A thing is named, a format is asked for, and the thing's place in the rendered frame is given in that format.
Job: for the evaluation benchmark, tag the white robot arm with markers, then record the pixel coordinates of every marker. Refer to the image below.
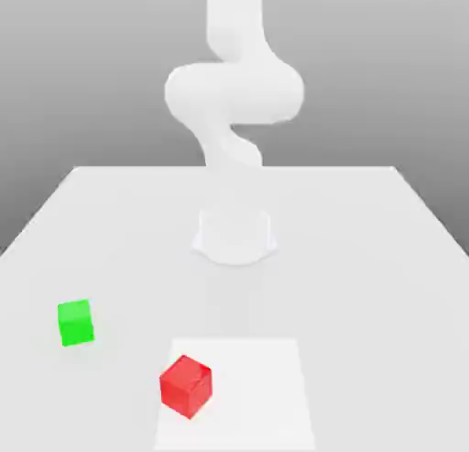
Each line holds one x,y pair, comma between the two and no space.
234,92

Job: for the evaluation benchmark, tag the small red cube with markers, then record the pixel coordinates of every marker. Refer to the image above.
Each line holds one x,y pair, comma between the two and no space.
185,386

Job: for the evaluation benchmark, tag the small green cube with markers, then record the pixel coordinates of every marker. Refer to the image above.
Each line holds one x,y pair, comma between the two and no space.
76,323

